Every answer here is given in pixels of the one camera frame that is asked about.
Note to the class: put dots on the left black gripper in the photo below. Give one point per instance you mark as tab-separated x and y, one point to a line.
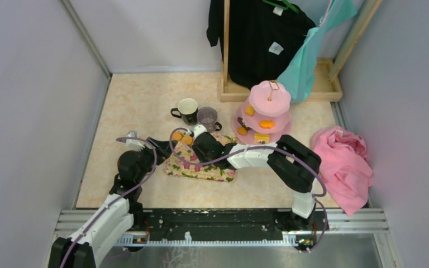
165	151

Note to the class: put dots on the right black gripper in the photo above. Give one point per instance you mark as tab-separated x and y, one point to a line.
199	155

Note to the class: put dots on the round orange cookie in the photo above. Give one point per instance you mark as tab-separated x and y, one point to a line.
177	136

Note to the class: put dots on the floral rectangular tray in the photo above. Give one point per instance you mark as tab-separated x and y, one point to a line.
174	167

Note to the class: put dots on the round dotted biscuit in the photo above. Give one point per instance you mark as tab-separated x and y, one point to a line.
188	140

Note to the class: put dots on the orange flower-shaped cookie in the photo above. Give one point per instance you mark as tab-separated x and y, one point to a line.
242	131

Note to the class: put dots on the chocolate triangle cake slice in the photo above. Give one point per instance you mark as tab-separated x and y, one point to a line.
242	123

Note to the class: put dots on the yellow layered cake slice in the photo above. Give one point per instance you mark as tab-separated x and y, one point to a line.
261	138

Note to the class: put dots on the yellow rectangular biscuit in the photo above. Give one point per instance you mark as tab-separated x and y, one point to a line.
249	110

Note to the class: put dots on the orange fish-shaped cake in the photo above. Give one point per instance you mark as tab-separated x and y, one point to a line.
267	124

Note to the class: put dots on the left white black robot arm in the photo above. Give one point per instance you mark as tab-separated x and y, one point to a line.
121	210

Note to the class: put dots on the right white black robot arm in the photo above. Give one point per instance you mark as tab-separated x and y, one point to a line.
294	163

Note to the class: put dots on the black mug white inside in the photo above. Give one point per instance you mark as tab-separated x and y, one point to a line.
186	110

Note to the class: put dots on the pink three-tier cake stand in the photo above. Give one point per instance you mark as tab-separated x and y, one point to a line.
271	103

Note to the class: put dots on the teal garment hanging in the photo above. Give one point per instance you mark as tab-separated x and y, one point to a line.
298	77

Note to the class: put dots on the black t-shirt on hanger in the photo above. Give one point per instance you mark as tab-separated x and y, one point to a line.
263	39

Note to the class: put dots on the wooden clothes rack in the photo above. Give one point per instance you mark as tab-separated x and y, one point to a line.
326	86

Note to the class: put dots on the pink crumpled towel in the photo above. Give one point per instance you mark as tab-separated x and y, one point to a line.
344	169

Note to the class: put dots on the green clothes hanger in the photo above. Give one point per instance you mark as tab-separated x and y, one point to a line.
285	5

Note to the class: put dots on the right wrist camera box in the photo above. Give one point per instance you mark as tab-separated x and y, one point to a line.
198	130

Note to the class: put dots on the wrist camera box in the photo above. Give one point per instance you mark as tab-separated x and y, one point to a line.
133	144
198	130

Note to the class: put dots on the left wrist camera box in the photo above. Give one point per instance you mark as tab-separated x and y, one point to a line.
133	144

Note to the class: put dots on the grey mug black handle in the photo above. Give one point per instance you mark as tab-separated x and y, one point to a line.
208	117

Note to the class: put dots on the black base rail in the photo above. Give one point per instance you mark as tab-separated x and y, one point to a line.
265	227

